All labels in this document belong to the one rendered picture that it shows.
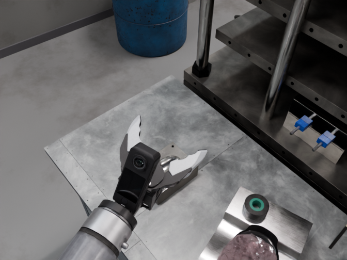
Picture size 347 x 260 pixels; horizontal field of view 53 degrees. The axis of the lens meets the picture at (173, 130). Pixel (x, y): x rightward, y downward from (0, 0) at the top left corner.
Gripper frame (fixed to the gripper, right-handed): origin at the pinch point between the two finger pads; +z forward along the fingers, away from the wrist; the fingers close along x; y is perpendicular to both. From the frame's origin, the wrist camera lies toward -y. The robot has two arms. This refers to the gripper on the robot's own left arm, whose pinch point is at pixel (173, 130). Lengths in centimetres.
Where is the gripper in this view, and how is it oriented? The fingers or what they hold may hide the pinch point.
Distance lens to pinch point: 67.9
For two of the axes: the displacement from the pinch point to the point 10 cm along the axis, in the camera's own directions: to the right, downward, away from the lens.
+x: 8.7, 4.5, -1.9
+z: 4.7, -6.8, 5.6
